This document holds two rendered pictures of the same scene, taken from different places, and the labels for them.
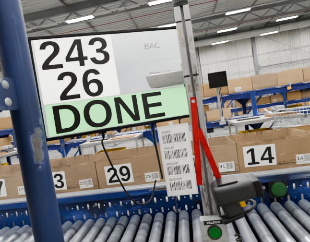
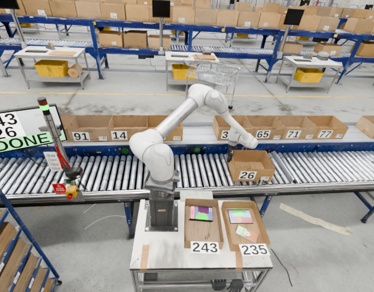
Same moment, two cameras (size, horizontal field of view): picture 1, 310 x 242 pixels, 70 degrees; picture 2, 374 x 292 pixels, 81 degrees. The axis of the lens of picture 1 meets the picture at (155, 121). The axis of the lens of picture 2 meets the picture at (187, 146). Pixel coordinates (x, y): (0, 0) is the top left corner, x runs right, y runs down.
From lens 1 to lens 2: 1.49 m
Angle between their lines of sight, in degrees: 38
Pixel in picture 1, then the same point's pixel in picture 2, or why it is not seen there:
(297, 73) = (234, 16)
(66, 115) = (0, 145)
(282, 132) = (143, 117)
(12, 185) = not seen: outside the picture
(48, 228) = (5, 201)
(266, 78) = (207, 15)
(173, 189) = (53, 169)
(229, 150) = (104, 131)
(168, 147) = (48, 158)
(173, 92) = not seen: hidden behind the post
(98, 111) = (16, 142)
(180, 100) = not seen: hidden behind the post
